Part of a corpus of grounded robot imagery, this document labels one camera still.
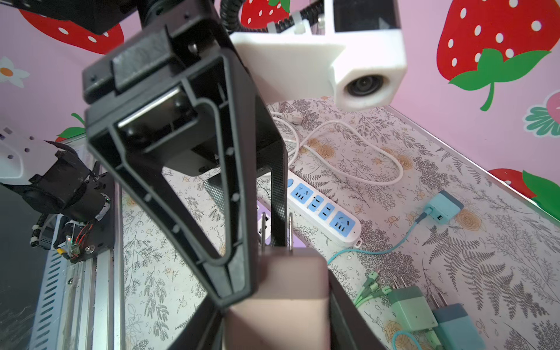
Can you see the pink charger plug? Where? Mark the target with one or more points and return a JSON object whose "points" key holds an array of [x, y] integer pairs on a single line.
{"points": [[290, 309]]}

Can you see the white blue power strip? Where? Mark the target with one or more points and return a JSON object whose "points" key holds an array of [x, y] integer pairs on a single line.
{"points": [[336, 223]]}

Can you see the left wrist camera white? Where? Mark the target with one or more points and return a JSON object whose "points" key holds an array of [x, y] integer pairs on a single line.
{"points": [[352, 51]]}

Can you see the teal charger plug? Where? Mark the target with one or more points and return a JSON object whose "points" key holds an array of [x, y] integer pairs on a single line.
{"points": [[443, 207]]}

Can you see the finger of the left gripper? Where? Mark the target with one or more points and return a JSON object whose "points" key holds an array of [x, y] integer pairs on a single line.
{"points": [[273, 197]]}

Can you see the blue-grey charger plug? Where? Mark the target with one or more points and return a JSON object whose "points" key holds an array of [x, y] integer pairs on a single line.
{"points": [[455, 330]]}

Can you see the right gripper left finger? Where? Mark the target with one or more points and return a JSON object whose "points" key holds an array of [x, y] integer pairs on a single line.
{"points": [[204, 330]]}

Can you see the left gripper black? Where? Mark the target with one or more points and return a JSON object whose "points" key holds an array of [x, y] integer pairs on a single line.
{"points": [[177, 119]]}

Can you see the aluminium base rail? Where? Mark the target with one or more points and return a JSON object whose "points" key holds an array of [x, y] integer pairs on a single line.
{"points": [[81, 305]]}

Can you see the green charger plug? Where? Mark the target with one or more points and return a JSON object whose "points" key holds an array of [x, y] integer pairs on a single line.
{"points": [[410, 307]]}

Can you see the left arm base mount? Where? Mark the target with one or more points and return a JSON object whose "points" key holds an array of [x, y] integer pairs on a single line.
{"points": [[84, 230]]}

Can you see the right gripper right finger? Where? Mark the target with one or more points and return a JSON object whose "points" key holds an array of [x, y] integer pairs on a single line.
{"points": [[348, 329]]}

